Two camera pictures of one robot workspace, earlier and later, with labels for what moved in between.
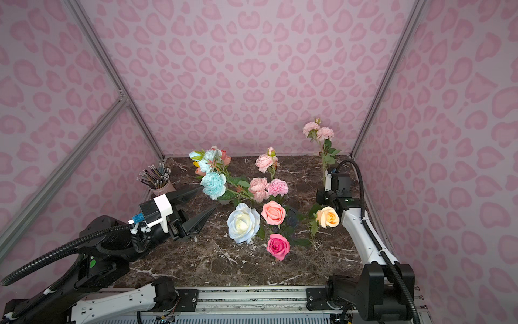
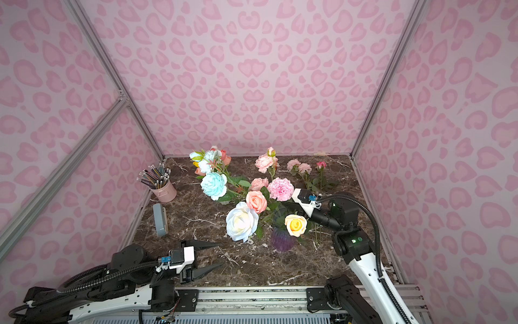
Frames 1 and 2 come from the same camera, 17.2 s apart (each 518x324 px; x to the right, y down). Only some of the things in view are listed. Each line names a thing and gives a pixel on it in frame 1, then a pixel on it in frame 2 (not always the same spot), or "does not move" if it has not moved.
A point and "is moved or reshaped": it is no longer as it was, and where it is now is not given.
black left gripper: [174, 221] -> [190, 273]
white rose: [243, 223] does not move
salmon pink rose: [273, 212] -> [256, 200]
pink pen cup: [164, 190] does not move
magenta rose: [278, 246] -> [320, 167]
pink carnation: [278, 186] is moved or reshaped
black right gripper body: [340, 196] -> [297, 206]
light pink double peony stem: [257, 188] does not move
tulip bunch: [211, 160] does not move
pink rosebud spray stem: [268, 162] does not move
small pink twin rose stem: [314, 130] -> [294, 165]
